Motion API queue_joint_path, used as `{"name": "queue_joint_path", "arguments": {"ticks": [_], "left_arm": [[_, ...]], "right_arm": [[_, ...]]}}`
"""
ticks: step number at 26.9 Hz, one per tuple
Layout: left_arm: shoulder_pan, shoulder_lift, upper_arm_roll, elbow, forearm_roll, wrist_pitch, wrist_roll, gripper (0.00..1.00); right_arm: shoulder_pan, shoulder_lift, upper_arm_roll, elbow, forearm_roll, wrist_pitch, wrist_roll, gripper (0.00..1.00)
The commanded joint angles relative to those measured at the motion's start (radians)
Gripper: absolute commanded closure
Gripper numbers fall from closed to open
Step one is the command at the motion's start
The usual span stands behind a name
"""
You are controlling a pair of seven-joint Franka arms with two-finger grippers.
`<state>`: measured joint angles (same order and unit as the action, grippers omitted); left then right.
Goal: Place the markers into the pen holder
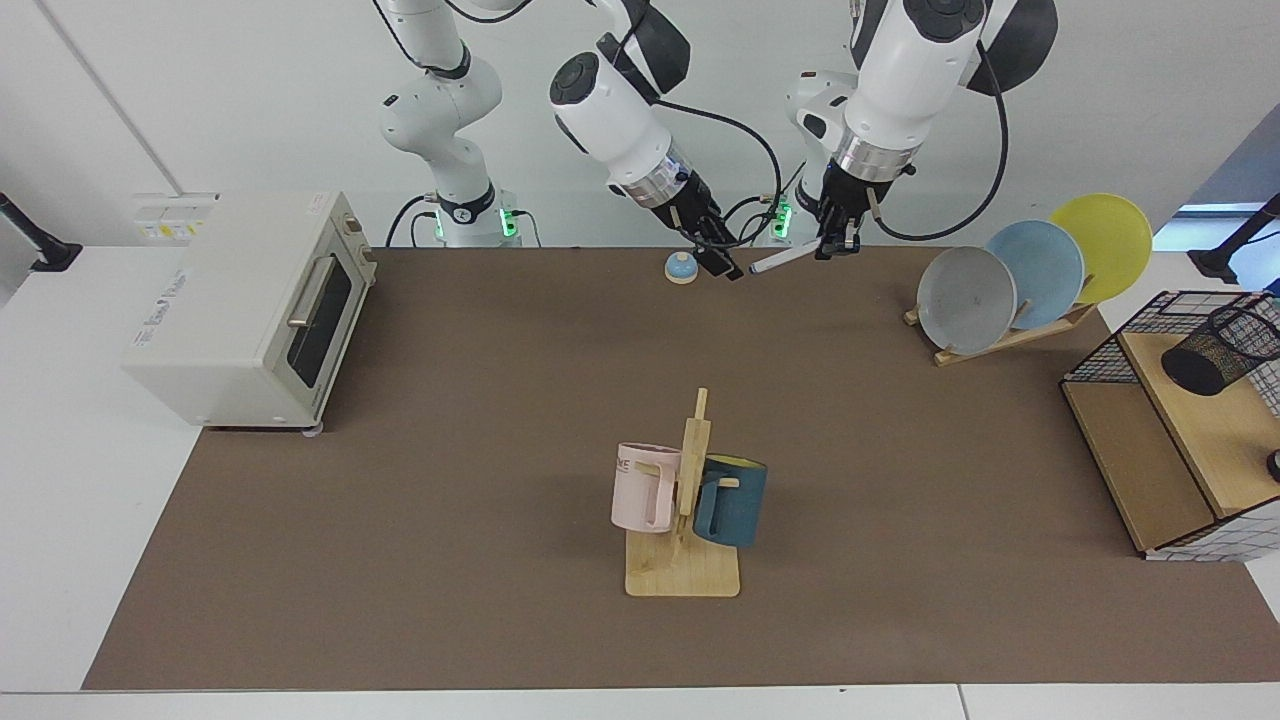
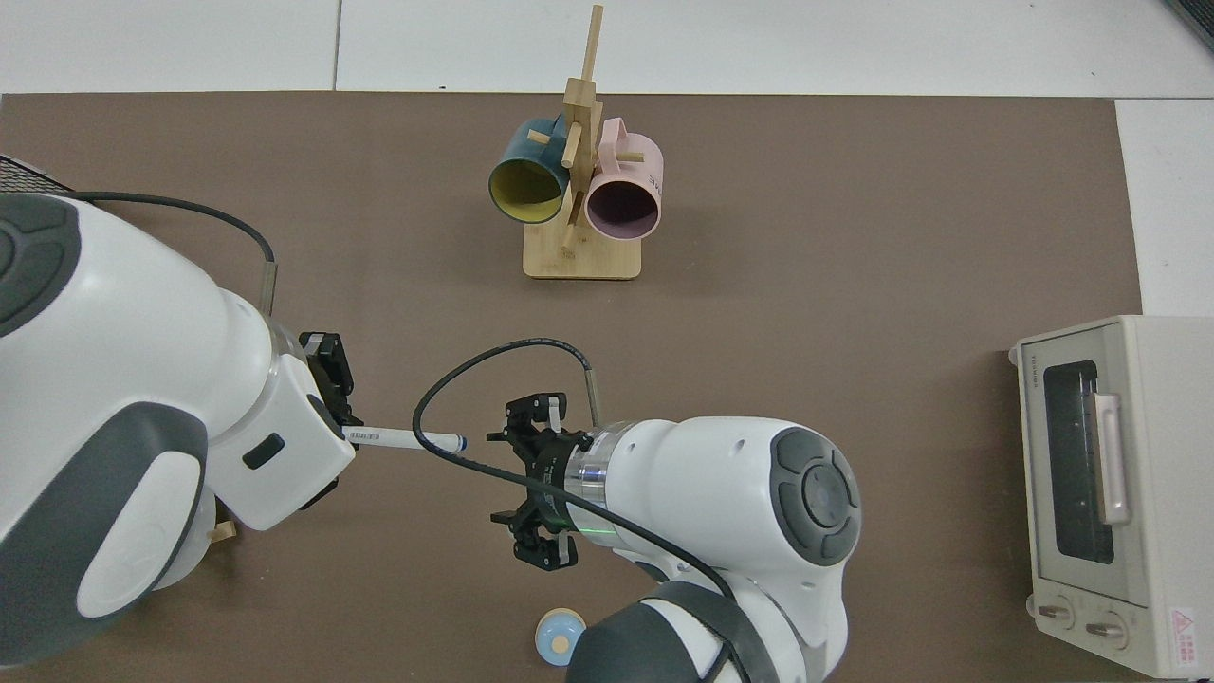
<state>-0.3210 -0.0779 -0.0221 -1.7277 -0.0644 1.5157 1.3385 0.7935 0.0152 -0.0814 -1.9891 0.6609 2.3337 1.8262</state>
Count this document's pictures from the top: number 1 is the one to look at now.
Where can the pale toaster oven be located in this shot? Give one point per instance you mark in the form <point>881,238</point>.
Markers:
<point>220,320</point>

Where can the brown table cloth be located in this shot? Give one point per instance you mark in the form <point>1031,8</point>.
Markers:
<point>500,400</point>

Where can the pink cup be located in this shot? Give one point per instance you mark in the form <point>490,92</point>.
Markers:
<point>640,495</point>

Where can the small blue round bell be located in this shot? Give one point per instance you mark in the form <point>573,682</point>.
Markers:
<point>681,266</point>

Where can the grey plate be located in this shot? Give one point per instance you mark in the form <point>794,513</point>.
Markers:
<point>965,300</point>

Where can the wooden cup stand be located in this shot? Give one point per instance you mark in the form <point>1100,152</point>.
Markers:
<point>685,575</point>

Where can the wooden plate rack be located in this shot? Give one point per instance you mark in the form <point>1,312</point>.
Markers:
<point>1010,338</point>

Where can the light blue plate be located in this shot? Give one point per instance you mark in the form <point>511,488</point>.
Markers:
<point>1045,265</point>

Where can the black mesh pen holder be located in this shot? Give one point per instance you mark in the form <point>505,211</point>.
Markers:
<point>1200,365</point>

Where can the yellow plate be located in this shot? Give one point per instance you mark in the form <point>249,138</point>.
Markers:
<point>1105,240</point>

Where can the white wall socket box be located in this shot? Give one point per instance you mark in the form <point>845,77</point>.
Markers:
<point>175,215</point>

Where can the dark teal cup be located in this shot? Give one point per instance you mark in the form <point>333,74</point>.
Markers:
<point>730,505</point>

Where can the black clamp stand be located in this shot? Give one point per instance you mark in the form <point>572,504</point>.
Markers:
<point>1225,255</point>
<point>35,245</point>

